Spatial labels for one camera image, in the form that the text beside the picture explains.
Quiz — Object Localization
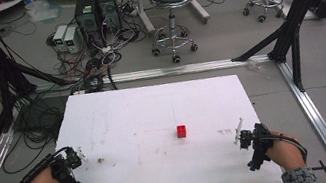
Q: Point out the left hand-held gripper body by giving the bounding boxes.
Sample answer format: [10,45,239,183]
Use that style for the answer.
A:
[47,146,86,183]

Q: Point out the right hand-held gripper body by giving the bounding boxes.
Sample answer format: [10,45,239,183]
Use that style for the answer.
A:
[236,120,280,173]

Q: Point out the red cube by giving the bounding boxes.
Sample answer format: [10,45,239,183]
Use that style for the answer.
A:
[175,123,188,140]

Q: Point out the person's right hand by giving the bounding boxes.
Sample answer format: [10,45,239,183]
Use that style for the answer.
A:
[262,126,308,175]

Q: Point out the white power supply unit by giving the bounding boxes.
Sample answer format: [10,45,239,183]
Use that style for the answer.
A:
[61,25,83,56]
[50,23,72,53]

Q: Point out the large black computer tower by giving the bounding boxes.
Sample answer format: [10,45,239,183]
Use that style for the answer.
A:
[71,0,107,52]

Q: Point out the clear plastic bag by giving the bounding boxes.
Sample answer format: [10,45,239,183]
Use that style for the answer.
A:
[23,0,65,26]

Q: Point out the slim black computer tower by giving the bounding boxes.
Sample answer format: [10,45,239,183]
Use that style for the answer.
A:
[97,0,124,35]

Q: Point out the right hand-held gripper black cable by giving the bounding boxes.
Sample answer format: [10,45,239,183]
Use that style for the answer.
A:
[261,127,311,170]

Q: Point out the black coiled floor cables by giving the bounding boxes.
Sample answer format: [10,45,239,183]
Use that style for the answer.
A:
[0,94,75,177]

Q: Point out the tangle of floor cables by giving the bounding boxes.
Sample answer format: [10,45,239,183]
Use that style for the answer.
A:
[40,0,154,101]

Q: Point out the white table leg frame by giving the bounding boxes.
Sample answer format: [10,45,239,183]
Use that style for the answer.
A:
[134,0,213,37]

